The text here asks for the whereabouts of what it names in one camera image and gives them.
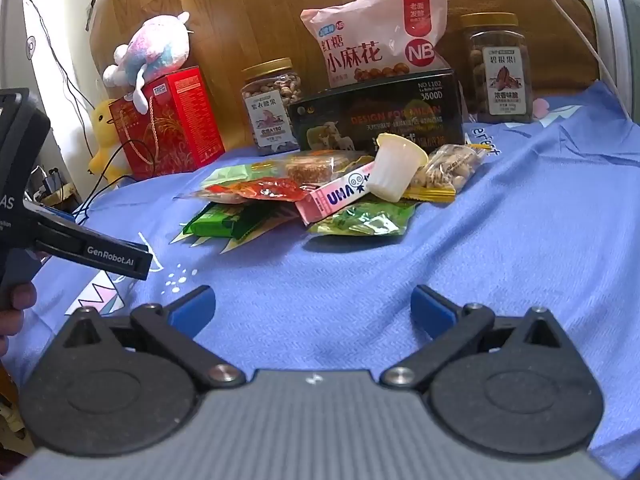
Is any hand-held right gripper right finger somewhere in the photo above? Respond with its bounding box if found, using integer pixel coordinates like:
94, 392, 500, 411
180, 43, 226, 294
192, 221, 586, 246
380, 284, 578, 391

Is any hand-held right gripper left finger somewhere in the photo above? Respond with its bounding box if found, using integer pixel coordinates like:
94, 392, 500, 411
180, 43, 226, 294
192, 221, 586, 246
50, 285, 247, 391

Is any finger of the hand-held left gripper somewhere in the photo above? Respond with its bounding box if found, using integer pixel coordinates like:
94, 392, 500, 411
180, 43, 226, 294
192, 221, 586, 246
22, 202, 153, 281

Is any dark green snack packet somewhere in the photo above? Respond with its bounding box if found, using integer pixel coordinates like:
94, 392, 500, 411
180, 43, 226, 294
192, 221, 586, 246
182, 202, 241, 240

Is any light green snack packet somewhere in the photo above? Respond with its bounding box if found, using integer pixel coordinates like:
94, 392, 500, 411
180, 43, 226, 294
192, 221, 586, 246
307, 199, 421, 238
200, 162, 288, 191

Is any round cake clear packet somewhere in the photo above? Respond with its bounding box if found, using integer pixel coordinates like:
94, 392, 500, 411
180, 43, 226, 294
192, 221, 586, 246
280, 152, 376, 183

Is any dark box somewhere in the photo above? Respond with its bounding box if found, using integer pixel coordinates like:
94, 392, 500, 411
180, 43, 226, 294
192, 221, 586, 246
287, 67, 466, 153

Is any person's left hand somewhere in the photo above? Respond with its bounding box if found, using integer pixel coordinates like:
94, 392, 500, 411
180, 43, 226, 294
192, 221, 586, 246
0, 281, 39, 357

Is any brown cardboard box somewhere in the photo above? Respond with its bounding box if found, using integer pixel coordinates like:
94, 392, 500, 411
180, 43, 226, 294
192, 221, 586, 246
29, 165, 83, 213

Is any yellow plush duck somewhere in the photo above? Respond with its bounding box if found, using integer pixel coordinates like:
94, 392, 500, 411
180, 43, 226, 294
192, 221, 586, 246
89, 99, 128, 186

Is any blue printed bed sheet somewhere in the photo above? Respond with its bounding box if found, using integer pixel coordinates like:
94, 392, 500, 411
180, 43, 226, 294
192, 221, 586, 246
0, 80, 640, 478

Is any green yellow snack packet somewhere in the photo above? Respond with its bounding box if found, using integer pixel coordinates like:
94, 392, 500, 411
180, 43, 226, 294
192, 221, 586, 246
220, 205, 303, 254

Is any red snack packet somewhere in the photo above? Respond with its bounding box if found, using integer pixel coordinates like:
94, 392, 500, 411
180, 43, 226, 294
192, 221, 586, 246
202, 177, 313, 206

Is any clear peanut packet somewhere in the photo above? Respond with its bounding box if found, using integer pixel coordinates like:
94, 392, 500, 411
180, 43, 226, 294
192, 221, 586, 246
410, 142, 488, 193

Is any white jelly cup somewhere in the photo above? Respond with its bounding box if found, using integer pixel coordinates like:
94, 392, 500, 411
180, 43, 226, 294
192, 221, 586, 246
367, 132, 430, 203

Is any pink candy box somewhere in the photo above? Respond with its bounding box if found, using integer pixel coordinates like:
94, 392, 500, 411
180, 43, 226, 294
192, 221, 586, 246
295, 162, 378, 226

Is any red gift box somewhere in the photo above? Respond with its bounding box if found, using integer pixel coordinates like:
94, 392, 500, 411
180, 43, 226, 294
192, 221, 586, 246
109, 66, 226, 181

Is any pink white plush toy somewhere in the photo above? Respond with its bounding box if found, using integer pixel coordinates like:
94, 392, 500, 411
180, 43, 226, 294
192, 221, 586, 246
102, 11, 192, 115

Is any gold lid nut jar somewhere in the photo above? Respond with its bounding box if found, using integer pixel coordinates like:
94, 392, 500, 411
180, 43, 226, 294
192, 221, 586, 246
241, 58, 306, 156

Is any gold lid pecan jar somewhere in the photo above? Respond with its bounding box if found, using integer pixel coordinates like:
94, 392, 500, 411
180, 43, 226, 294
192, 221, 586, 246
460, 12, 535, 125

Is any pink snack bag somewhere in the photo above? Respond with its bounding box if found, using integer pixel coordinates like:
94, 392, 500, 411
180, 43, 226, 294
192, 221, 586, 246
300, 0, 448, 93

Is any brown headboard cushion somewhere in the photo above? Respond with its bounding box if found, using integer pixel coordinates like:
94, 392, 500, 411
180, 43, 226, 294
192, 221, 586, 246
442, 0, 601, 111

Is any black cable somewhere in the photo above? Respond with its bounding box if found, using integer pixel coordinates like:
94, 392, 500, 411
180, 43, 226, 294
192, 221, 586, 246
75, 140, 156, 221

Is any white cable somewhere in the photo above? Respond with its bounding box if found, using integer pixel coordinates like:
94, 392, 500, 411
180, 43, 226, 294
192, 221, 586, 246
520, 0, 636, 121

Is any white window frame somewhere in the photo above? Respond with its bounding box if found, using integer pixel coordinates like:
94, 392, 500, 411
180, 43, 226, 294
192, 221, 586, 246
582, 0, 640, 121

